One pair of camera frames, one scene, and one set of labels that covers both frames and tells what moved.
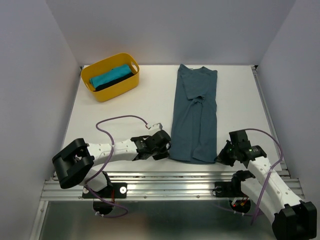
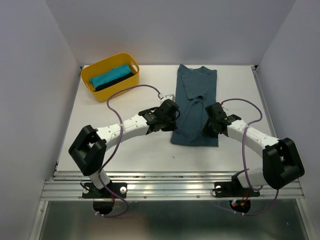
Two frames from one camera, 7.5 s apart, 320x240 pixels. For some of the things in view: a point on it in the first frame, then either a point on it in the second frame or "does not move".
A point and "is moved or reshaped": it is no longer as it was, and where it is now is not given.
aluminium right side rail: [282, 166] does not move
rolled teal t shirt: [110, 75] does not move
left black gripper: [164, 154] to [172, 127]
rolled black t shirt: [101, 86] does not move
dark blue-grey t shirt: [193, 138] is moved or reshaped
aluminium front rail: [155, 186] does not move
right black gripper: [221, 157] to [205, 129]
